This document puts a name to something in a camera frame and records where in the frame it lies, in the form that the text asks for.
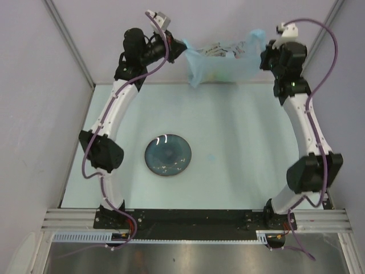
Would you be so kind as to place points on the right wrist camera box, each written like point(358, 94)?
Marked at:
point(288, 32)

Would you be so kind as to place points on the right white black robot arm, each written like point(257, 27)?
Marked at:
point(318, 165)

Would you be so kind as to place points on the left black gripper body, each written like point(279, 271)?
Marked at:
point(170, 56)

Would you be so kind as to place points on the dark blue ceramic plate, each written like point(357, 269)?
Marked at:
point(168, 155)

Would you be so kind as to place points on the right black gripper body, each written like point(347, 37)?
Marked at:
point(271, 60)

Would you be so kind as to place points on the white slotted cable duct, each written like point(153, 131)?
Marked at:
point(115, 238)

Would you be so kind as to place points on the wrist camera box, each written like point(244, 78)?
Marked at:
point(288, 32)
point(161, 19)

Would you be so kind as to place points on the aluminium frame rail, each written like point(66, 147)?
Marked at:
point(307, 220)

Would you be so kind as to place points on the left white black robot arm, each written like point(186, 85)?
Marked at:
point(102, 155)

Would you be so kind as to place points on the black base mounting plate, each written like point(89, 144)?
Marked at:
point(207, 224)

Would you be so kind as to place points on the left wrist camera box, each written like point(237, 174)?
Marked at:
point(161, 19)

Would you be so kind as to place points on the light blue printed plastic bag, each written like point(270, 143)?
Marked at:
point(225, 61)

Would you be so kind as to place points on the left corner aluminium post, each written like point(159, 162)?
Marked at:
point(69, 41)

